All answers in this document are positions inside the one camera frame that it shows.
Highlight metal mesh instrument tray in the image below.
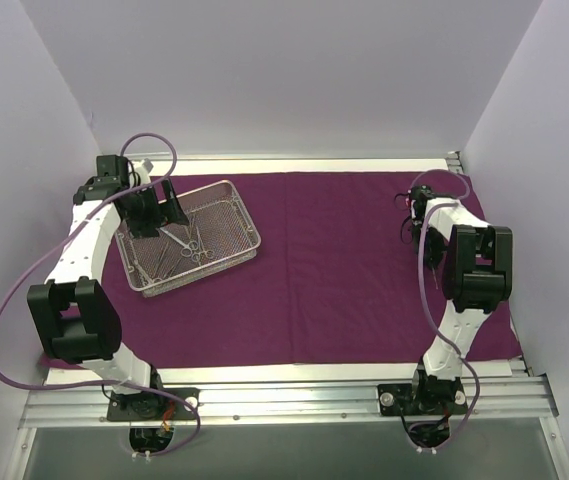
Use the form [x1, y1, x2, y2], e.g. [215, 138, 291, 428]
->
[115, 180, 261, 298]

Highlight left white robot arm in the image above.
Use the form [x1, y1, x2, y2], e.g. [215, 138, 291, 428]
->
[27, 155, 189, 419]

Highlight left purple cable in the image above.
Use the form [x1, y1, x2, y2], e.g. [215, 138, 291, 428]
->
[0, 132, 201, 457]

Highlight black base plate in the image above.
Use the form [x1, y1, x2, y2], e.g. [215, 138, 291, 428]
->
[106, 393, 195, 422]
[376, 381, 468, 417]

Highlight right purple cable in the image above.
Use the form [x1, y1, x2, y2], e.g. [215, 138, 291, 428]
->
[403, 169, 480, 449]

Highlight silver surgical scissors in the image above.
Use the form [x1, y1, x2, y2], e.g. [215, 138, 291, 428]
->
[160, 228, 199, 258]

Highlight aluminium front rail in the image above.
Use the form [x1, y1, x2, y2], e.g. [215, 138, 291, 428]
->
[19, 377, 558, 428]

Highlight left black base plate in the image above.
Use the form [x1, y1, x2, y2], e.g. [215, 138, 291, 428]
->
[106, 393, 195, 422]

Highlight silver surgical tweezers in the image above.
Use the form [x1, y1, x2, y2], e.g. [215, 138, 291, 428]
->
[431, 267, 439, 290]

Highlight purple cable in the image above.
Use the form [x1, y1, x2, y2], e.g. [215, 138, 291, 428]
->
[0, 132, 201, 457]
[403, 169, 480, 449]

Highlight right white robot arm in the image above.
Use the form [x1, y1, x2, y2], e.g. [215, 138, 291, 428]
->
[407, 185, 513, 413]

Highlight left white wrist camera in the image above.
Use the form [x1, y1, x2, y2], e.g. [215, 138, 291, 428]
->
[134, 159, 153, 175]

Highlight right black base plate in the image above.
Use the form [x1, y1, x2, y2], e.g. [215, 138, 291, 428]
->
[376, 381, 468, 417]

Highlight purple cloth wrap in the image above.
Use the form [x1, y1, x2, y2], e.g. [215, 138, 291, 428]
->
[102, 172, 446, 368]

